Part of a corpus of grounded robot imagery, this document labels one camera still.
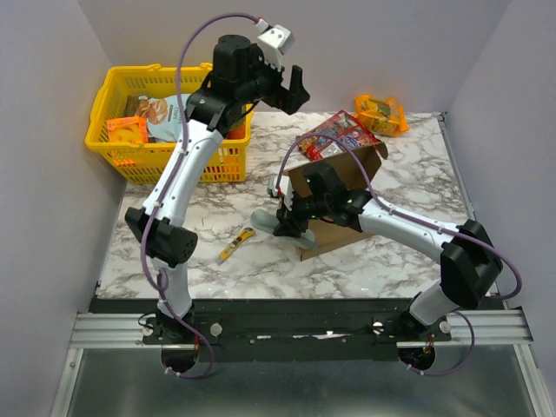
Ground light blue chips bag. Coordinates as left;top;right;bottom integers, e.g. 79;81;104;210
131;96;182;143

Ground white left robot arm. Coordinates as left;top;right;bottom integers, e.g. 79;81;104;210
125;25;309;343

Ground aluminium rail frame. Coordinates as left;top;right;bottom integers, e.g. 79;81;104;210
53;113;553;416

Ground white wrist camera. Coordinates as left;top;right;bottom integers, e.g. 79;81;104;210
267;175;294;210
255;18;295;72

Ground brown cardboard express box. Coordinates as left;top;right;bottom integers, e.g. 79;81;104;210
285;146;386;261

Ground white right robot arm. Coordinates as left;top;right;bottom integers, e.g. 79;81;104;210
268;162;503;341

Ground orange round fruit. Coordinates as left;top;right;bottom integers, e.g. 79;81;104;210
227;122;246;140

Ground orange snack box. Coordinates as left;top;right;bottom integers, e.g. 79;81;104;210
107;116;149;144

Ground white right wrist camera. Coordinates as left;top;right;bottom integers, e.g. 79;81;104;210
267;175;294;210

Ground orange yellow snack bag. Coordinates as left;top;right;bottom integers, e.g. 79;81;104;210
354;95;409;137

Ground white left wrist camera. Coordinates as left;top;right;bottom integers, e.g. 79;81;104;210
255;18;295;72

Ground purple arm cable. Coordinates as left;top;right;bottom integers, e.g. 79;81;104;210
280;134;524;378
141;12;266;380

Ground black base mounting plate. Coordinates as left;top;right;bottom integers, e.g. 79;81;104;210
76;299;513;371

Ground yellow plastic shopping basket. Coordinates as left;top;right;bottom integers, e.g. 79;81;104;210
85;63;254;184

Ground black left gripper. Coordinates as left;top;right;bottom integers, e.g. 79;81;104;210
237;45;311;116

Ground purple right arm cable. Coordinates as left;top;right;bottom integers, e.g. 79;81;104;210
280;134;524;378

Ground yellow utility knife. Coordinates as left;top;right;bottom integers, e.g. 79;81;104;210
216;228;255;265

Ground grey shoe insole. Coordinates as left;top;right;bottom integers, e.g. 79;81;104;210
250;208;317;249

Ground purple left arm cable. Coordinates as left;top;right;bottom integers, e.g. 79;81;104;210
141;12;266;380

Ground red snack bag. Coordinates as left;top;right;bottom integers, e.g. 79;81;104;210
298;110;388;161

